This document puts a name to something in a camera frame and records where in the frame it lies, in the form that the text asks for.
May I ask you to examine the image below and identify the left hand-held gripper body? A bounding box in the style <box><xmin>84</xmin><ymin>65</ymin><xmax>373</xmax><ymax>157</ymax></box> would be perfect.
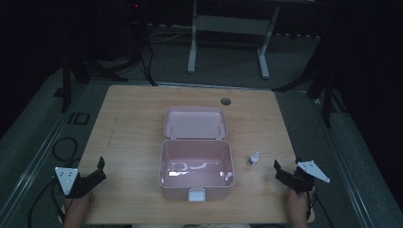
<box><xmin>54</xmin><ymin>166</ymin><xmax>100</xmax><ymax>200</ymax></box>

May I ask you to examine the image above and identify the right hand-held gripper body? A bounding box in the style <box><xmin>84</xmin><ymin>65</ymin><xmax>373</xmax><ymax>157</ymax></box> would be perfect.
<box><xmin>288</xmin><ymin>160</ymin><xmax>331</xmax><ymax>194</ymax></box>

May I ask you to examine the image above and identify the small white dropper bottle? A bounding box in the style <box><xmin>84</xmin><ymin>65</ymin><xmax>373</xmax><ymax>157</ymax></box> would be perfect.
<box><xmin>247</xmin><ymin>151</ymin><xmax>260</xmax><ymax>168</ymax></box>

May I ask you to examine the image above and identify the pink plastic storage box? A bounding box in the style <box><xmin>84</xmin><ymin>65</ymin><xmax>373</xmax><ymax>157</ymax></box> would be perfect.
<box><xmin>158</xmin><ymin>106</ymin><xmax>236</xmax><ymax>202</ymax></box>

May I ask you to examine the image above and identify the person's left hand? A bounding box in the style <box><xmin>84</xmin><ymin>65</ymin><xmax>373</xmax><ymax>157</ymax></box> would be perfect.
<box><xmin>63</xmin><ymin>191</ymin><xmax>95</xmax><ymax>212</ymax></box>

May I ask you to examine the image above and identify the person's right hand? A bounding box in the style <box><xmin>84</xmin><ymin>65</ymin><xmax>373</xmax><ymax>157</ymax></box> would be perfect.
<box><xmin>286</xmin><ymin>186</ymin><xmax>317</xmax><ymax>219</ymax></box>

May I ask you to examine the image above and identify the black tripod stand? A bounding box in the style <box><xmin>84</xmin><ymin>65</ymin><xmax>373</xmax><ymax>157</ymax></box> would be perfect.
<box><xmin>271</xmin><ymin>34</ymin><xmax>350</xmax><ymax>128</ymax></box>
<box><xmin>53</xmin><ymin>0</ymin><xmax>158</xmax><ymax>113</ymax></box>

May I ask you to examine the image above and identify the black cable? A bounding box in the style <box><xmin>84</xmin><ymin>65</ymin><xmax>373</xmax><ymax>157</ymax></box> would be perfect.
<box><xmin>28</xmin><ymin>177</ymin><xmax>67</xmax><ymax>228</ymax></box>
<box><xmin>51</xmin><ymin>137</ymin><xmax>82</xmax><ymax>165</ymax></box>

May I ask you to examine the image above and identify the white metal desk frame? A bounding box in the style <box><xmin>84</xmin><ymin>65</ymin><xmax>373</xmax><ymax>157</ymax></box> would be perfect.
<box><xmin>186</xmin><ymin>0</ymin><xmax>281</xmax><ymax>80</ymax></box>

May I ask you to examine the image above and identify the white cable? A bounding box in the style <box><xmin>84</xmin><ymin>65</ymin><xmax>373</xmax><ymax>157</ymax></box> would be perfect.
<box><xmin>147</xmin><ymin>28</ymin><xmax>193</xmax><ymax>44</ymax></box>

